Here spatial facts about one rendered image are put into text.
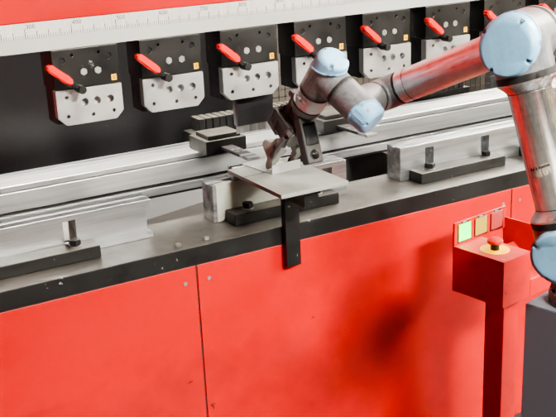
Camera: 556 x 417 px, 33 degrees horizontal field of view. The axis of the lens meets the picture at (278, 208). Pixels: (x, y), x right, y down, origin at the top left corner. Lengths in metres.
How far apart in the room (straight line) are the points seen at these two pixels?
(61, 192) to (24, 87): 0.35
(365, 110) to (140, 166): 0.72
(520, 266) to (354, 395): 0.58
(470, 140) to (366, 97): 0.73
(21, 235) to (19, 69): 0.62
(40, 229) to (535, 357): 1.12
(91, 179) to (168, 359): 0.52
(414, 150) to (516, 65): 0.84
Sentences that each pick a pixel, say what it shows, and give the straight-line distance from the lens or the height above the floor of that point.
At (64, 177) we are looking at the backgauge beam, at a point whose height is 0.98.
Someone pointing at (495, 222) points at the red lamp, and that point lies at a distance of 2.52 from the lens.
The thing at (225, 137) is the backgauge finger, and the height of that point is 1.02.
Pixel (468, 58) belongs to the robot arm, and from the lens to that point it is 2.05.
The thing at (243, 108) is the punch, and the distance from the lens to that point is 2.32.
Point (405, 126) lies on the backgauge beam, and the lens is 2.92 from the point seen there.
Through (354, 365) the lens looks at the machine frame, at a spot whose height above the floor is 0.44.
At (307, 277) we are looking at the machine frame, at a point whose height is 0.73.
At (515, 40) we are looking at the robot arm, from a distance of 1.84.
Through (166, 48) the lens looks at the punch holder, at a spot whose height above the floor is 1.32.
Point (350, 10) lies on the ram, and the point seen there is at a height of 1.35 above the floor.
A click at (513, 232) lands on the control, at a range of 2.54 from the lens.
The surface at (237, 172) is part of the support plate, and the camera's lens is 2.30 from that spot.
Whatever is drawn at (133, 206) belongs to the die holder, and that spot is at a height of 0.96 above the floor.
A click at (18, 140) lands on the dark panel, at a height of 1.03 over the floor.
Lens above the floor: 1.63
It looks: 18 degrees down
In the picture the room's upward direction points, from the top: 3 degrees counter-clockwise
